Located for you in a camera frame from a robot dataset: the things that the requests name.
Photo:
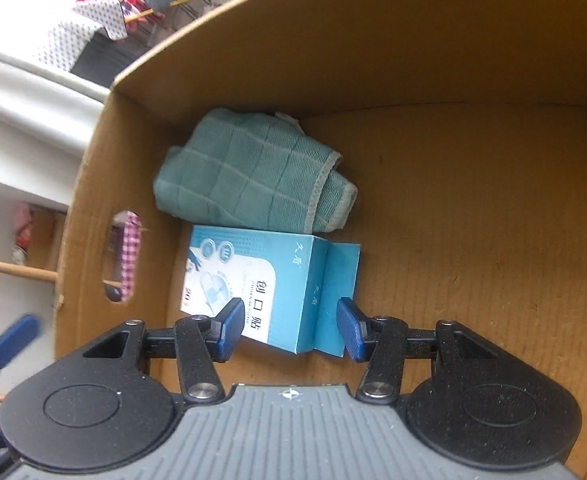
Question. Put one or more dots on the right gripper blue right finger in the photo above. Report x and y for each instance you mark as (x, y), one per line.
(353, 326)

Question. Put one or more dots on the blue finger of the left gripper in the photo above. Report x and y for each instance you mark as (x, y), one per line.
(17, 337)

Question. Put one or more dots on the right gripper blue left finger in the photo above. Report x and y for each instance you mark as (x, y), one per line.
(227, 328)

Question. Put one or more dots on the blue bandage box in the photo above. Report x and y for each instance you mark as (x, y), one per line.
(290, 284)

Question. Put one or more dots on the teal waffle cloth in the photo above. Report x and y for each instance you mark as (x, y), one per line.
(254, 171)

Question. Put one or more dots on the pink checkered tablecloth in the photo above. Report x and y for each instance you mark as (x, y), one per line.
(129, 229)

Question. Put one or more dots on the polka dot white garment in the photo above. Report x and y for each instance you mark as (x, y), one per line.
(74, 29)

